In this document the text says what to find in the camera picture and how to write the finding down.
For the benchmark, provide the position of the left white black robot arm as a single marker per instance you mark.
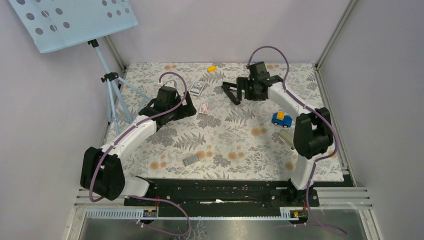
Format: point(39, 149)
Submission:
point(102, 171)

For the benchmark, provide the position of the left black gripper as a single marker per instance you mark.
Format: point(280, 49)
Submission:
point(185, 110)

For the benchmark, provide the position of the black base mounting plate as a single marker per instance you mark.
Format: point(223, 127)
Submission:
point(232, 198)

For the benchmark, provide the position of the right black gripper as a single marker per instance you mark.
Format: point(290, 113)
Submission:
point(242, 83)

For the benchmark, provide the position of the grey staple strip block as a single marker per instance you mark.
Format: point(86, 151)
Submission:
point(191, 160)

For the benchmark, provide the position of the blue perforated music stand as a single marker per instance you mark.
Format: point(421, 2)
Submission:
point(58, 24)

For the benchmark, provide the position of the red white staple box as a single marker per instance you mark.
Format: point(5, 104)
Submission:
point(203, 108)

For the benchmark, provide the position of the floral patterned table mat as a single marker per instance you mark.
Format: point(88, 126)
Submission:
point(233, 142)

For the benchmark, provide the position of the blue playing card box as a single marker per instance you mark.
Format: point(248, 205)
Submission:
point(196, 88)

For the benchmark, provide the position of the beige oblong plastic case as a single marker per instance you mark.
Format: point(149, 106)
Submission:
point(287, 139)

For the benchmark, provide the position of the yellow toy brick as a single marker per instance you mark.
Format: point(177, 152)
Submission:
point(211, 68)

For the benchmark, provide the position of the blue yellow toy car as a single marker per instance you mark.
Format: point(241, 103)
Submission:
point(282, 119)

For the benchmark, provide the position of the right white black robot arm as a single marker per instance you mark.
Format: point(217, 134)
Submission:
point(313, 132)

